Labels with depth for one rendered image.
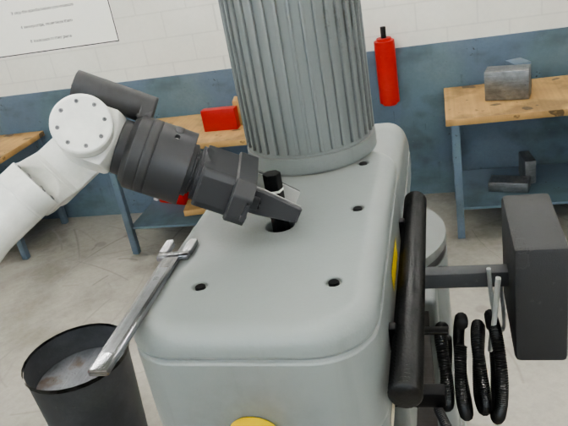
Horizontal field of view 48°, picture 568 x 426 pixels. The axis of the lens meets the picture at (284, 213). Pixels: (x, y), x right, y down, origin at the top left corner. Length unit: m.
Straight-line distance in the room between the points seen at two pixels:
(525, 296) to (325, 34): 0.50
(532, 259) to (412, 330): 0.36
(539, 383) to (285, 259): 2.80
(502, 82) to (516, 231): 3.50
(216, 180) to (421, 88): 4.38
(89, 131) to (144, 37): 4.74
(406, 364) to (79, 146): 0.41
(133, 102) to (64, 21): 4.96
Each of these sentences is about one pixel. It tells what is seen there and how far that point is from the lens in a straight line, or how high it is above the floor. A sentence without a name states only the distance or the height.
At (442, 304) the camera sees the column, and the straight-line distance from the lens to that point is 1.41.
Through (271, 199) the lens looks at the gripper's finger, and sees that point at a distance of 0.74.
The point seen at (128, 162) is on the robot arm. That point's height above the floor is 2.01.
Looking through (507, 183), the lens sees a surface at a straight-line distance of 4.73.
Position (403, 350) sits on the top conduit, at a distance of 0.69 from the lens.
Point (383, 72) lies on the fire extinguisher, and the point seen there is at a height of 1.07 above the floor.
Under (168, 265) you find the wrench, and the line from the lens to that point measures 0.74.
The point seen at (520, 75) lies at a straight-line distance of 4.52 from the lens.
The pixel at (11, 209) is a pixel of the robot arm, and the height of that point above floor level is 2.00.
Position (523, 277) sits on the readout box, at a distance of 1.05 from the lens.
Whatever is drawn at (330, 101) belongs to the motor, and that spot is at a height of 1.99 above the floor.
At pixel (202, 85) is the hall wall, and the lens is 5.35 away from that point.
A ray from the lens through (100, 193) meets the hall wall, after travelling 6.11.
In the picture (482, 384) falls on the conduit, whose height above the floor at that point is 1.47.
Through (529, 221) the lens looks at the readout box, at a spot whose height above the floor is 1.72.
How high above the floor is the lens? 2.23
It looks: 25 degrees down
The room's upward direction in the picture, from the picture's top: 10 degrees counter-clockwise
